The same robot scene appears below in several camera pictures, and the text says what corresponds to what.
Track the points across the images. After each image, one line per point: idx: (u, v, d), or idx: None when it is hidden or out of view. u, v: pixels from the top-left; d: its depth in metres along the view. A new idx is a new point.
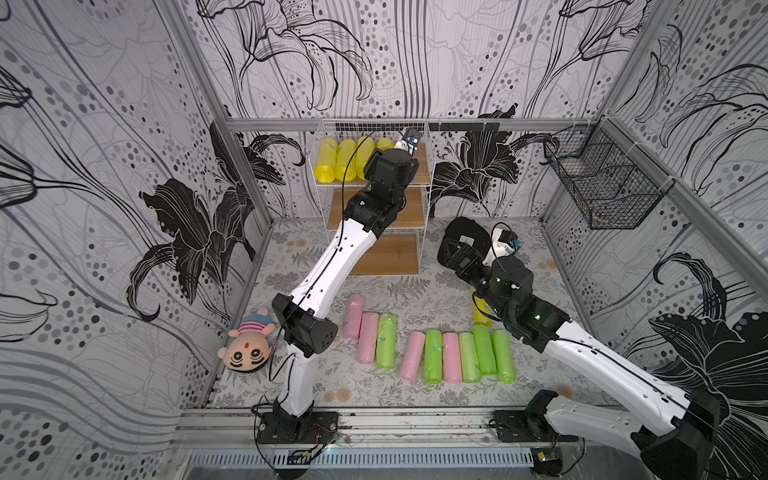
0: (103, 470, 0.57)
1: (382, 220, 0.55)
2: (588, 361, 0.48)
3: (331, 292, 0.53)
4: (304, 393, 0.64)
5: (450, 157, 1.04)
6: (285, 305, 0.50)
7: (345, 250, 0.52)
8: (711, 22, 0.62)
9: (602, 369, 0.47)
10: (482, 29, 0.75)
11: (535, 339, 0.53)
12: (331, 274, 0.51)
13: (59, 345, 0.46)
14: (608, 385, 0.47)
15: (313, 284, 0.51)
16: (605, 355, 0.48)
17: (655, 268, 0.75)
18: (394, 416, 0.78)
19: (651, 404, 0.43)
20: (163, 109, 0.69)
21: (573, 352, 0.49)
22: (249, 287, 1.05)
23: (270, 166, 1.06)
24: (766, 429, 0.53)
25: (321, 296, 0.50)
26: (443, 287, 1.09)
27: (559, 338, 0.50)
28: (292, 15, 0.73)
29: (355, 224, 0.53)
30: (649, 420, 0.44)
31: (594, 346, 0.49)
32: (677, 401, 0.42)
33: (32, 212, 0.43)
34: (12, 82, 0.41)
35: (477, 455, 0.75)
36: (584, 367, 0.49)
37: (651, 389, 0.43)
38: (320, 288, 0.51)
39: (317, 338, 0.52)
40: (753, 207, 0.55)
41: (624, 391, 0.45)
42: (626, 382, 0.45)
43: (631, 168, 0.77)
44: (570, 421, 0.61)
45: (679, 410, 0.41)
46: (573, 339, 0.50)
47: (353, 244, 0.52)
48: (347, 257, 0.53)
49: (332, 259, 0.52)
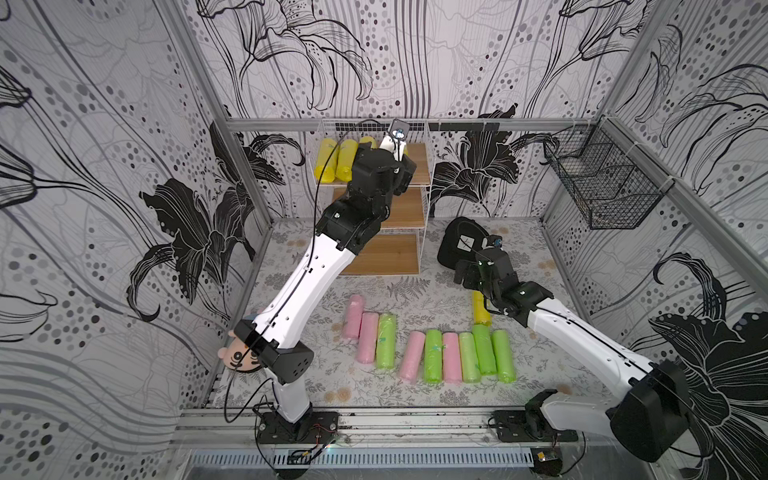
0: (103, 470, 0.57)
1: (360, 235, 0.47)
2: (561, 329, 0.52)
3: (301, 317, 0.46)
4: (297, 400, 0.62)
5: (450, 157, 1.04)
6: (247, 335, 0.45)
7: (315, 272, 0.45)
8: (711, 22, 0.62)
9: (573, 337, 0.50)
10: (482, 29, 0.75)
11: (518, 312, 0.58)
12: (300, 298, 0.45)
13: (59, 345, 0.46)
14: (579, 354, 0.51)
15: (278, 312, 0.45)
16: (579, 324, 0.51)
17: (655, 268, 0.75)
18: (394, 416, 0.78)
19: (612, 367, 0.45)
20: (164, 109, 0.70)
21: (549, 321, 0.54)
22: (249, 287, 1.05)
23: (270, 166, 1.06)
24: (765, 429, 0.53)
25: (288, 325, 0.44)
26: (443, 286, 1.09)
27: (538, 308, 0.56)
28: (292, 15, 0.73)
29: (329, 241, 0.46)
30: (611, 383, 0.46)
31: (569, 317, 0.53)
32: (639, 366, 0.44)
33: (32, 212, 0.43)
34: (12, 82, 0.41)
35: (477, 456, 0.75)
36: (558, 336, 0.53)
37: (616, 354, 0.46)
38: (286, 316, 0.44)
39: (285, 369, 0.46)
40: (753, 207, 0.55)
41: (592, 358, 0.48)
42: (592, 348, 0.48)
43: (631, 168, 0.77)
44: (563, 412, 0.61)
45: (639, 373, 0.44)
46: (551, 309, 0.55)
47: (325, 264, 0.45)
48: (317, 276, 0.45)
49: (300, 281, 0.45)
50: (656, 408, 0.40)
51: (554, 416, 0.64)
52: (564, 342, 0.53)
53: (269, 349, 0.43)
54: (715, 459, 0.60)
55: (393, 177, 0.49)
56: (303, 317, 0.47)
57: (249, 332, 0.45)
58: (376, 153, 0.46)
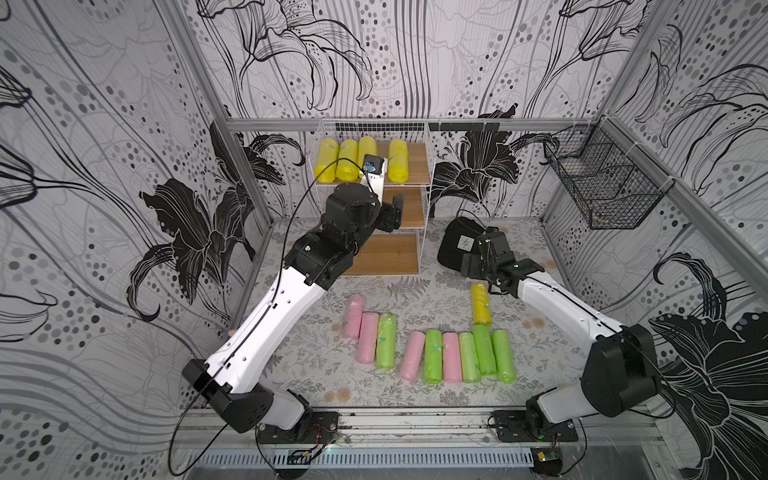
0: (103, 470, 0.57)
1: (330, 268, 0.44)
2: (544, 295, 0.56)
3: (260, 356, 0.42)
4: (288, 412, 0.61)
5: (450, 157, 1.04)
6: (197, 378, 0.40)
7: (278, 308, 0.42)
8: (711, 22, 0.62)
9: (553, 302, 0.55)
10: (481, 29, 0.75)
11: (509, 283, 0.63)
12: (261, 336, 0.41)
13: (59, 345, 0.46)
14: (557, 318, 0.55)
15: (235, 351, 0.41)
16: (561, 292, 0.55)
17: (655, 268, 0.75)
18: (394, 416, 0.78)
19: (584, 326, 0.49)
20: (164, 109, 0.70)
21: (535, 288, 0.58)
22: (249, 287, 1.05)
23: (270, 166, 1.06)
24: (766, 430, 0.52)
25: (243, 366, 0.40)
26: (443, 287, 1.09)
27: (527, 278, 0.60)
28: (292, 15, 0.73)
29: (296, 275, 0.44)
30: (582, 341, 0.50)
31: (553, 285, 0.57)
32: (608, 325, 0.48)
33: (32, 212, 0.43)
34: (12, 82, 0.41)
35: (477, 456, 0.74)
36: (539, 302, 0.58)
37: (589, 315, 0.50)
38: (243, 356, 0.41)
39: (239, 417, 0.41)
40: (753, 207, 0.55)
41: (567, 320, 0.52)
42: (568, 310, 0.52)
43: (631, 168, 0.77)
44: (555, 401, 0.63)
45: (608, 332, 0.47)
46: (539, 279, 0.59)
47: (291, 299, 0.43)
48: (280, 313, 0.42)
49: (262, 318, 0.42)
50: (619, 362, 0.44)
51: (551, 410, 0.64)
52: (545, 308, 0.57)
53: (219, 396, 0.39)
54: (715, 459, 0.60)
55: (369, 213, 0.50)
56: (262, 355, 0.42)
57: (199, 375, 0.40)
58: (351, 186, 0.46)
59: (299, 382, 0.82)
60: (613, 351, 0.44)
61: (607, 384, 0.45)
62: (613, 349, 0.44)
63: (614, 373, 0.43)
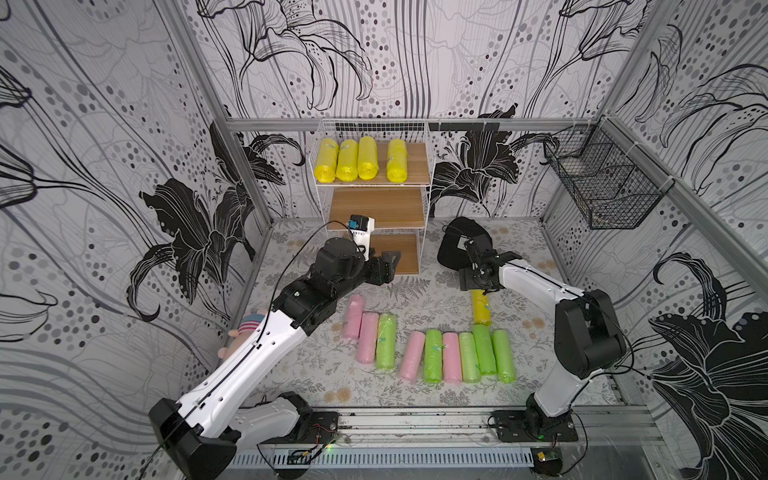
0: (103, 470, 0.57)
1: (316, 314, 0.48)
2: (519, 274, 0.63)
3: (235, 399, 0.42)
4: (281, 417, 0.60)
5: (450, 157, 1.04)
6: (165, 420, 0.39)
7: (261, 349, 0.44)
8: (711, 22, 0.62)
9: (526, 279, 0.62)
10: (482, 29, 0.75)
11: (492, 273, 0.70)
12: (240, 377, 0.42)
13: (59, 345, 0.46)
14: (532, 293, 0.61)
15: (211, 391, 0.41)
16: (534, 271, 0.62)
17: (655, 268, 0.75)
18: (394, 416, 0.78)
19: (551, 294, 0.55)
20: (164, 109, 0.70)
21: (513, 270, 0.65)
22: (249, 287, 1.05)
23: (270, 166, 1.06)
24: (765, 430, 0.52)
25: (218, 408, 0.40)
26: (443, 287, 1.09)
27: (505, 264, 0.67)
28: (292, 15, 0.73)
29: (282, 318, 0.47)
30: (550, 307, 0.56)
31: (529, 266, 0.64)
32: (571, 291, 0.54)
33: (32, 211, 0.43)
34: (12, 82, 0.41)
35: (477, 456, 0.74)
36: (516, 282, 0.65)
37: (556, 285, 0.57)
38: (219, 397, 0.41)
39: (202, 466, 0.40)
40: (753, 207, 0.55)
41: (539, 292, 0.58)
42: (538, 283, 0.59)
43: (631, 168, 0.77)
44: (547, 388, 0.65)
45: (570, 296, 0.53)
46: (516, 262, 0.67)
47: (275, 342, 0.45)
48: (262, 354, 0.44)
49: (244, 359, 0.43)
50: (577, 317, 0.49)
51: (547, 402, 0.65)
52: (521, 286, 0.64)
53: (187, 439, 0.37)
54: (716, 459, 0.60)
55: (355, 263, 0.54)
56: (238, 398, 0.42)
57: (168, 415, 0.39)
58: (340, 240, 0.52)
59: (299, 382, 0.82)
60: (573, 309, 0.49)
61: (570, 339, 0.50)
62: (574, 308, 0.50)
63: (572, 325, 0.49)
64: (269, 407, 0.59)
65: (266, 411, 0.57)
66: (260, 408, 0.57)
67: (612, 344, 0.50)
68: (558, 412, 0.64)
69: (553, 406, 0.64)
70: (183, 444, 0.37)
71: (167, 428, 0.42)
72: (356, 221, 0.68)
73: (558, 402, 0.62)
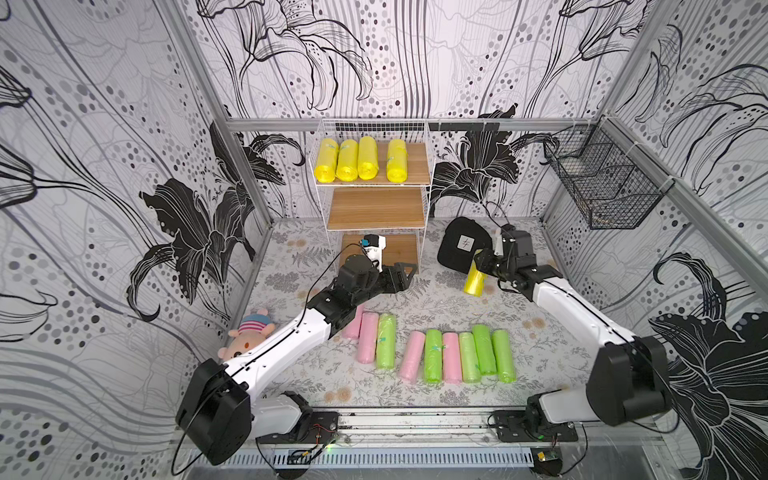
0: (103, 470, 0.57)
1: (340, 321, 0.58)
2: (557, 299, 0.57)
3: (273, 371, 0.47)
4: (285, 415, 0.60)
5: (450, 157, 1.04)
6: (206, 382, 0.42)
7: (300, 333, 0.52)
8: (711, 22, 0.62)
9: (567, 306, 0.55)
10: (482, 29, 0.75)
11: (526, 286, 0.64)
12: (280, 352, 0.48)
13: (59, 345, 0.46)
14: (569, 323, 0.55)
15: (255, 359, 0.46)
16: (575, 297, 0.56)
17: (655, 268, 0.75)
18: (395, 416, 0.78)
19: (594, 332, 0.49)
20: (163, 109, 0.69)
21: (550, 292, 0.58)
22: (249, 287, 1.05)
23: (270, 166, 1.06)
24: (766, 430, 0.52)
25: (261, 373, 0.45)
26: (443, 287, 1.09)
27: (543, 282, 0.60)
28: (292, 15, 0.73)
29: (317, 314, 0.56)
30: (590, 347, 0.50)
31: (568, 291, 0.57)
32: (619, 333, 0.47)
33: (32, 212, 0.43)
34: (12, 82, 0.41)
35: (477, 456, 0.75)
36: (558, 309, 0.57)
37: (600, 322, 0.50)
38: (262, 364, 0.46)
39: (235, 428, 0.42)
40: (753, 207, 0.55)
41: (581, 328, 0.52)
42: (580, 314, 0.52)
43: (631, 168, 0.77)
44: (557, 401, 0.63)
45: (619, 339, 0.46)
46: (554, 283, 0.60)
47: (311, 330, 0.53)
48: (301, 337, 0.51)
49: (284, 339, 0.50)
50: (623, 367, 0.43)
51: (551, 409, 0.65)
52: (560, 313, 0.57)
53: (230, 396, 0.41)
54: (716, 460, 0.60)
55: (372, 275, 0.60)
56: (274, 371, 0.47)
57: (212, 375, 0.42)
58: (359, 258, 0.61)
59: (299, 382, 0.82)
60: (619, 358, 0.43)
61: (609, 390, 0.45)
62: (620, 356, 0.44)
63: (617, 377, 0.43)
64: (275, 401, 0.59)
65: (273, 404, 0.58)
66: (266, 400, 0.57)
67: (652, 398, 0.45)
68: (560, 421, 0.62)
69: (558, 416, 0.63)
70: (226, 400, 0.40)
71: (204, 394, 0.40)
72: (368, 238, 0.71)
73: (566, 416, 0.61)
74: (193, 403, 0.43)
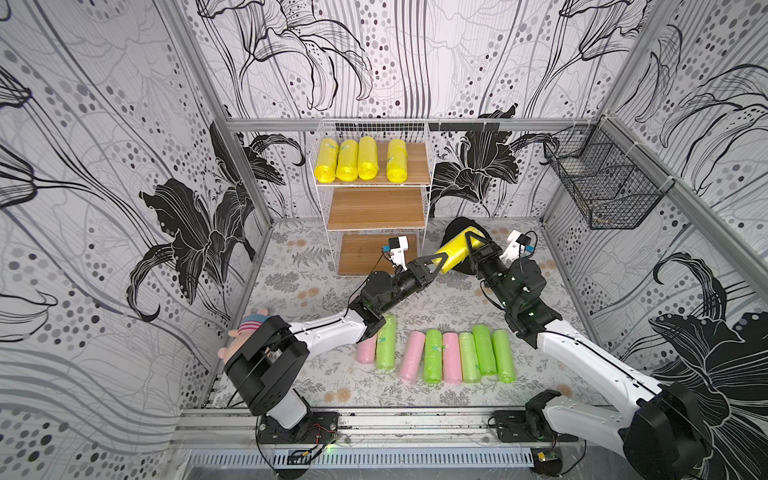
0: (103, 470, 0.57)
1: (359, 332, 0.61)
2: (568, 349, 0.53)
3: (321, 343, 0.52)
4: (288, 411, 0.60)
5: (450, 157, 1.04)
6: (270, 334, 0.48)
7: (344, 322, 0.59)
8: (711, 22, 0.62)
9: (582, 358, 0.51)
10: (482, 29, 0.75)
11: (527, 335, 0.60)
12: (328, 330, 0.54)
13: (59, 345, 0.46)
14: (589, 374, 0.51)
15: (312, 329, 0.52)
16: (587, 345, 0.52)
17: (655, 269, 0.75)
18: (394, 416, 0.78)
19: (621, 388, 0.45)
20: (163, 109, 0.69)
21: (557, 342, 0.55)
22: (249, 287, 1.05)
23: (270, 166, 1.06)
24: (766, 429, 0.53)
25: (314, 340, 0.50)
26: (443, 287, 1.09)
27: (546, 331, 0.56)
28: (292, 15, 0.73)
29: (357, 313, 0.64)
30: (619, 403, 0.47)
31: (577, 338, 0.54)
32: (647, 387, 0.44)
33: (32, 212, 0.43)
34: (12, 82, 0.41)
35: (477, 455, 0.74)
36: (571, 358, 0.53)
37: (624, 375, 0.47)
38: (316, 334, 0.52)
39: (284, 378, 0.45)
40: (753, 207, 0.55)
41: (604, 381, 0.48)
42: (603, 369, 0.48)
43: (631, 168, 0.77)
44: (567, 417, 0.61)
45: (648, 393, 0.44)
46: (558, 332, 0.56)
47: (349, 324, 0.59)
48: (344, 326, 0.58)
49: (332, 322, 0.57)
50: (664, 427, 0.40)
51: (554, 415, 0.64)
52: (573, 361, 0.53)
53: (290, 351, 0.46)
54: (714, 460, 0.61)
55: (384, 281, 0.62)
56: (317, 346, 0.51)
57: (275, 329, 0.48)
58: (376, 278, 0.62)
59: (299, 382, 0.82)
60: (657, 418, 0.41)
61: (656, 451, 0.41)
62: (658, 416, 0.41)
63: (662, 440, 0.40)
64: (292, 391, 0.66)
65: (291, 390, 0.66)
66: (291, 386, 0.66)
67: (698, 450, 0.42)
68: (563, 429, 0.63)
69: (560, 422, 0.63)
70: (288, 351, 0.46)
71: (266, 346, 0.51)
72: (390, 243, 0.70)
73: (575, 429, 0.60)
74: (252, 352, 0.47)
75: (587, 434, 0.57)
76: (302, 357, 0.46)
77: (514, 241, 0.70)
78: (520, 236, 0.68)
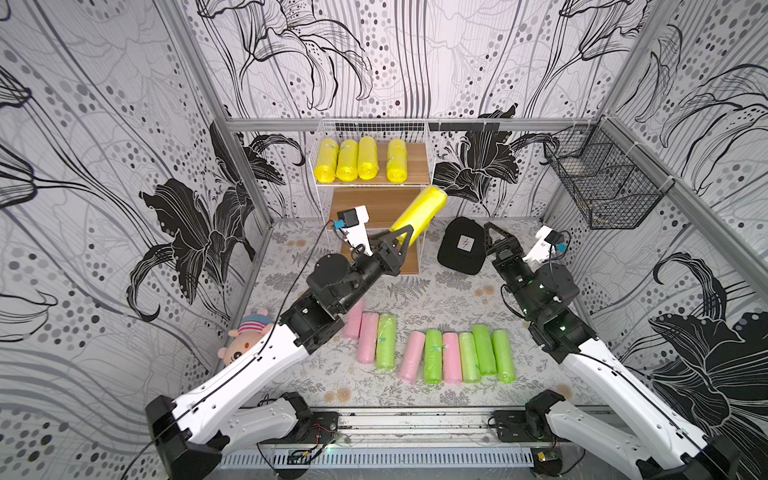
0: (103, 470, 0.57)
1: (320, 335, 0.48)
2: (603, 379, 0.48)
3: (226, 409, 0.42)
4: (274, 424, 0.59)
5: (450, 157, 1.04)
6: (160, 417, 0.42)
7: (261, 363, 0.44)
8: (711, 22, 0.62)
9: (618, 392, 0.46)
10: (482, 29, 0.75)
11: (556, 349, 0.53)
12: (233, 388, 0.42)
13: (59, 345, 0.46)
14: (621, 409, 0.47)
15: (206, 397, 0.41)
16: (626, 377, 0.47)
17: (655, 269, 0.75)
18: (395, 416, 0.78)
19: (663, 437, 0.42)
20: (164, 110, 0.70)
21: (592, 369, 0.49)
22: (249, 287, 1.05)
23: (270, 166, 1.06)
24: (766, 429, 0.53)
25: (208, 416, 0.40)
26: (443, 287, 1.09)
27: (580, 353, 0.50)
28: (292, 15, 0.73)
29: (286, 335, 0.47)
30: (658, 450, 0.43)
31: (614, 368, 0.48)
32: (692, 439, 0.41)
33: (32, 212, 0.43)
34: (12, 82, 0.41)
35: (476, 455, 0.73)
36: (605, 387, 0.48)
37: (667, 421, 0.43)
38: (212, 404, 0.41)
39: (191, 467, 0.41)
40: (753, 207, 0.55)
41: (642, 423, 0.44)
42: (643, 410, 0.44)
43: (631, 168, 0.77)
44: (576, 432, 0.60)
45: (693, 447, 0.40)
46: (593, 356, 0.50)
47: (275, 357, 0.45)
48: (261, 368, 0.44)
49: (244, 368, 0.44)
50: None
51: (559, 425, 0.63)
52: (608, 393, 0.48)
53: (171, 445, 0.38)
54: None
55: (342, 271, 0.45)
56: (230, 406, 0.42)
57: (160, 413, 0.40)
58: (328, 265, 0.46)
59: (299, 381, 0.82)
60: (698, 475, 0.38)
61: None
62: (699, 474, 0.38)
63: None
64: (264, 411, 0.58)
65: (259, 415, 0.56)
66: (254, 411, 0.56)
67: None
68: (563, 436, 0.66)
69: (564, 431, 0.63)
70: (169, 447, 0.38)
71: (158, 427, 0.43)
72: (342, 219, 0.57)
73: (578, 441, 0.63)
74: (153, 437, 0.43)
75: (593, 449, 0.57)
76: (191, 450, 0.38)
77: (543, 239, 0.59)
78: (551, 235, 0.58)
